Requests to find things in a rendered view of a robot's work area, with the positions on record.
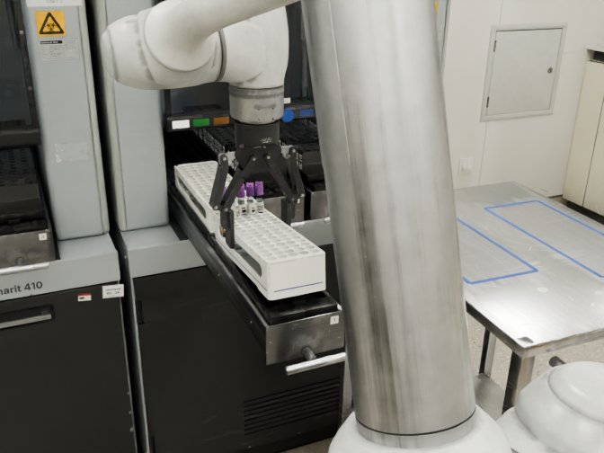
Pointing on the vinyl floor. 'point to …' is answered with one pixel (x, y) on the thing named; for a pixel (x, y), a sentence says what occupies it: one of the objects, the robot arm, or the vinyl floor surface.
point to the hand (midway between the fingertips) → (258, 229)
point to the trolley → (521, 284)
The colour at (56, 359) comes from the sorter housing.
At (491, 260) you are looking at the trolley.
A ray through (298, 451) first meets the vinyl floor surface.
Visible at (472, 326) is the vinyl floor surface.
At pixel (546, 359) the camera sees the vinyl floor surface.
